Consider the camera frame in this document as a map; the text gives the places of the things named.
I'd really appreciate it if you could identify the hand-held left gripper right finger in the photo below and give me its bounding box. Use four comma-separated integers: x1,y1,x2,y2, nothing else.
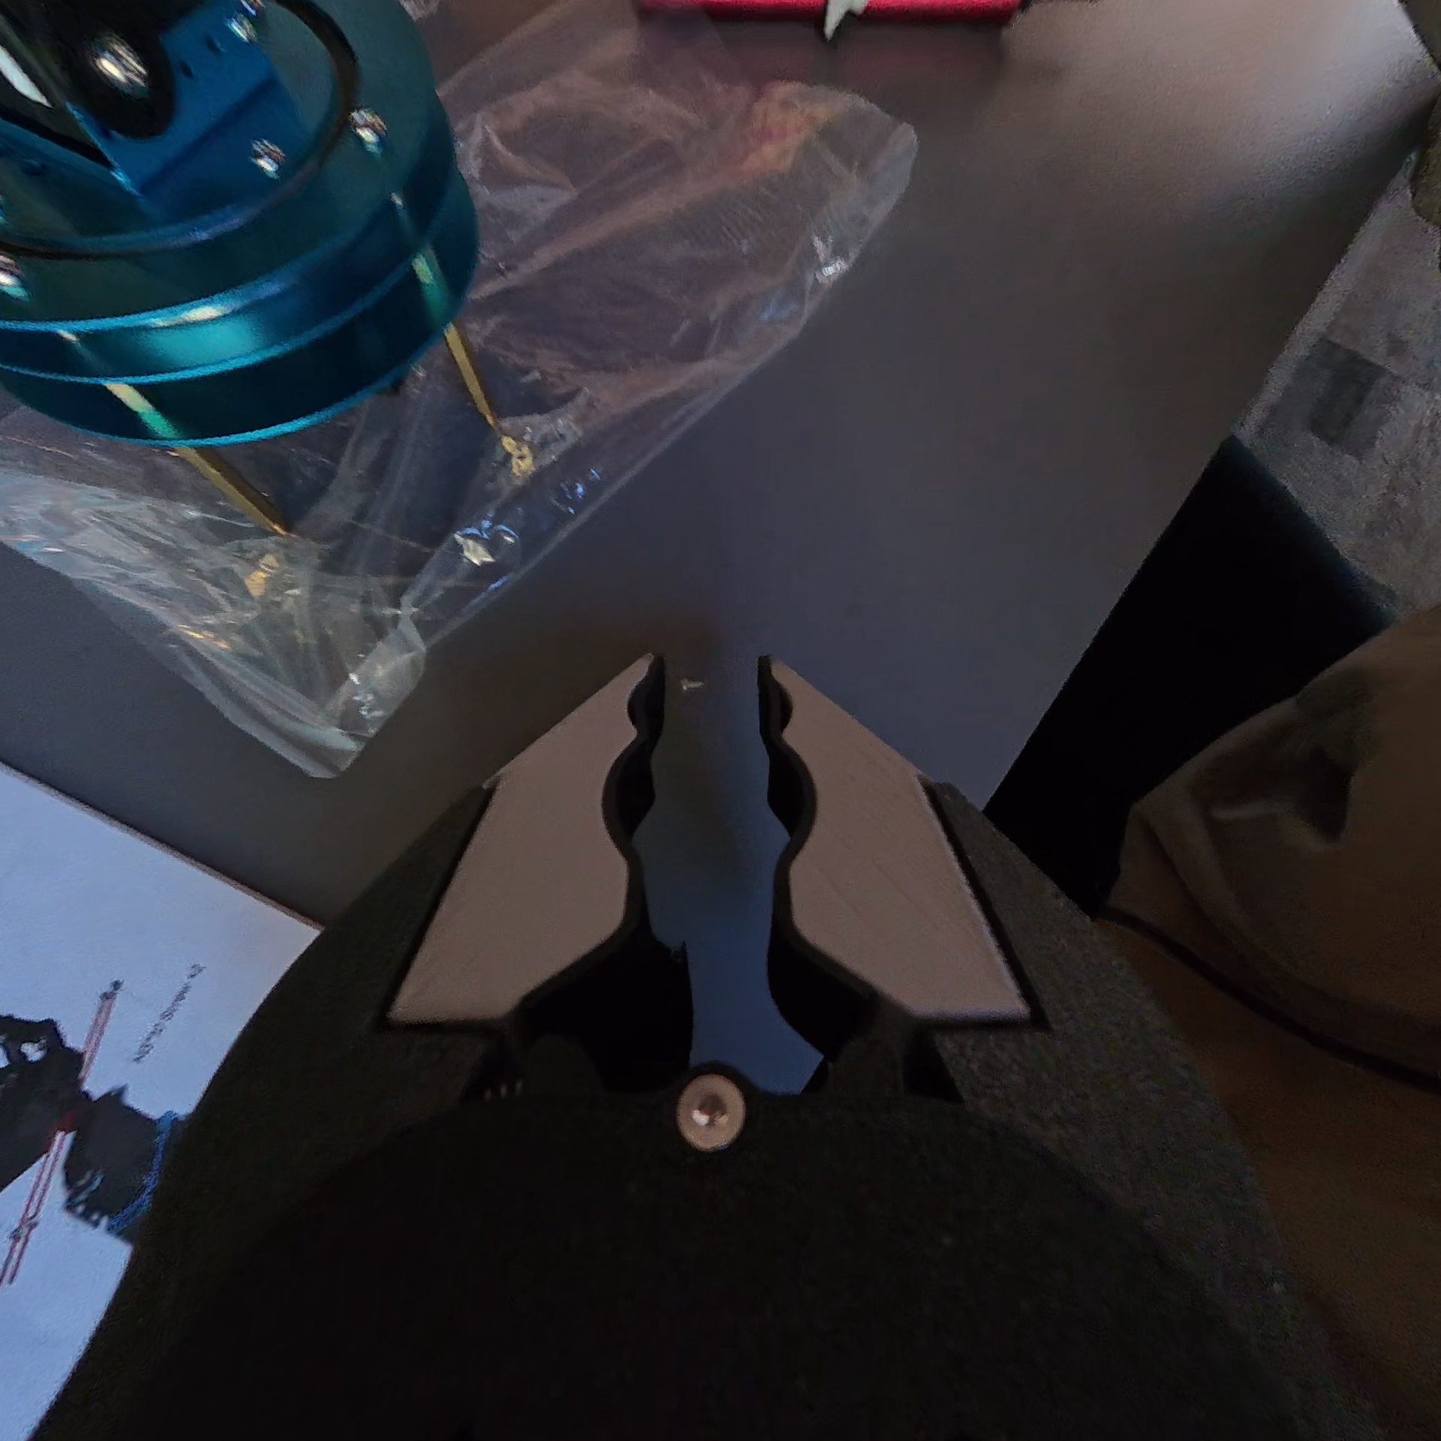
757,655,1031,1027

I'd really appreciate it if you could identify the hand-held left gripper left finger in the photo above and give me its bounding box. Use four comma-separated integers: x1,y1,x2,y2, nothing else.
386,653,692,1030

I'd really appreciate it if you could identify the white instruction manual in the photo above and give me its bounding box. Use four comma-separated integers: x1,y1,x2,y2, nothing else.
0,765,323,1441

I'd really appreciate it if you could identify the red electric screwdriver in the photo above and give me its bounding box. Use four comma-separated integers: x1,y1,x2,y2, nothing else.
640,0,1021,22

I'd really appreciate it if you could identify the large clear plastic bag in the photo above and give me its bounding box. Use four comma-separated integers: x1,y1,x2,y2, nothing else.
0,22,920,780

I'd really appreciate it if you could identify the blue round turntable base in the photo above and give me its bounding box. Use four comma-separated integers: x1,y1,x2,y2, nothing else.
0,0,534,535

